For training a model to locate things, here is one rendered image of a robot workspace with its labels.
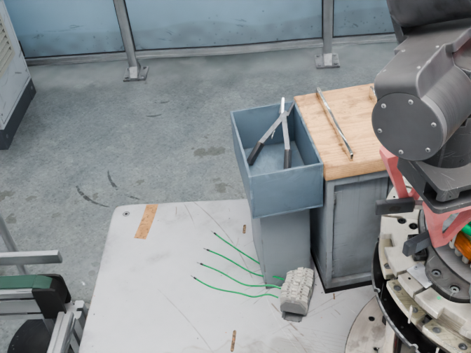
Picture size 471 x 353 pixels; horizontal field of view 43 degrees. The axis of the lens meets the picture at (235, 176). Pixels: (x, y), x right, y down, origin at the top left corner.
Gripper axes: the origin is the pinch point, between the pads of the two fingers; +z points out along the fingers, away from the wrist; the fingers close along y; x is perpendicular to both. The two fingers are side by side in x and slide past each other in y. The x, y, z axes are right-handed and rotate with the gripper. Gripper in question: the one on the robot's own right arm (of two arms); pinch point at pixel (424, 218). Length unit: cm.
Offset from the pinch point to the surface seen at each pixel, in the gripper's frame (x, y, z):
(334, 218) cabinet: 2.4, -22.7, 22.2
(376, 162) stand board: 7.1, -21.1, 10.9
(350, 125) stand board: 7.4, -29.9, 10.6
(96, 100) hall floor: -25, -227, 122
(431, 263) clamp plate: 1.8, 0.7, 6.8
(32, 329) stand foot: -63, -96, 121
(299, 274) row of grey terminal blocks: -2.3, -24.1, 35.3
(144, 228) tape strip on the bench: -25, -49, 41
